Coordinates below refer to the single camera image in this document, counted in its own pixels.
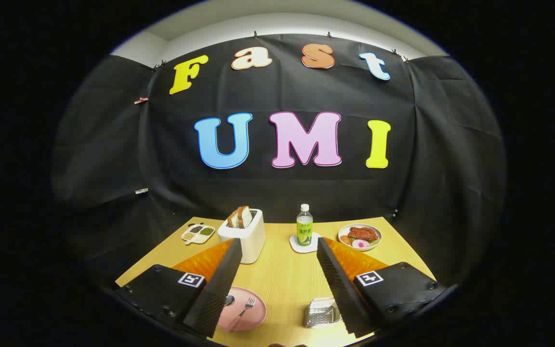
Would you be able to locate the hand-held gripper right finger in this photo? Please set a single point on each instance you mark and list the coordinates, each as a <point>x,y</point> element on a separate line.
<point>337,284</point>

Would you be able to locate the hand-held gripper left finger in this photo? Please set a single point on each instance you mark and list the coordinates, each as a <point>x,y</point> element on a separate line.
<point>219,289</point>

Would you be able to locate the metal drain basket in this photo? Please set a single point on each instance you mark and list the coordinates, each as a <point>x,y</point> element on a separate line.
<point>321,315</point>

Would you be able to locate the orange carrot slice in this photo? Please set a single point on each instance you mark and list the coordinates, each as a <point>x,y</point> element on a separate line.
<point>345,240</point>

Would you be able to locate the pink plate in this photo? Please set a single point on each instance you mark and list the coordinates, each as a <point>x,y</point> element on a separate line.
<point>252,320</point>

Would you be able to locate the pink round food slice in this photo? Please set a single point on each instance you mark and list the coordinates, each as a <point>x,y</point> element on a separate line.
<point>361,244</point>

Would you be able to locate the white square coaster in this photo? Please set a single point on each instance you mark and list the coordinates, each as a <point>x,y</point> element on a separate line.
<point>297,248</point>

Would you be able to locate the white food plate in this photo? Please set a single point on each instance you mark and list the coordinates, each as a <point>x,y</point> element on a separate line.
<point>376,243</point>

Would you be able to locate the brown meat piece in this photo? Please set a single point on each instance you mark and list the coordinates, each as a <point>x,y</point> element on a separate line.
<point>363,233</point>

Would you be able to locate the white toaster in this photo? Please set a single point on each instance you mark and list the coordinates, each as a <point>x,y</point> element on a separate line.
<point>251,241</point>

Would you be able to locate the white divided condiment dish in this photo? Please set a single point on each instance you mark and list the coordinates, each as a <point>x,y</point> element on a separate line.
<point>198,234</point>

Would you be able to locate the green tea bottle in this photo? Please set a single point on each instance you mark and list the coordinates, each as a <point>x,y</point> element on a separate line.
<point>304,231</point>

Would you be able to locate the small toast bread slice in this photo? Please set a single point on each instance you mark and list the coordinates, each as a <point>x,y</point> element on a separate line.
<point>232,220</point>

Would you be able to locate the large toast bread slice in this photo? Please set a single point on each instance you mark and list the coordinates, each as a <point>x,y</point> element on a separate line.
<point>245,217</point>

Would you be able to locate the pink clip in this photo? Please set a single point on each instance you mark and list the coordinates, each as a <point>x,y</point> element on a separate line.
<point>140,100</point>

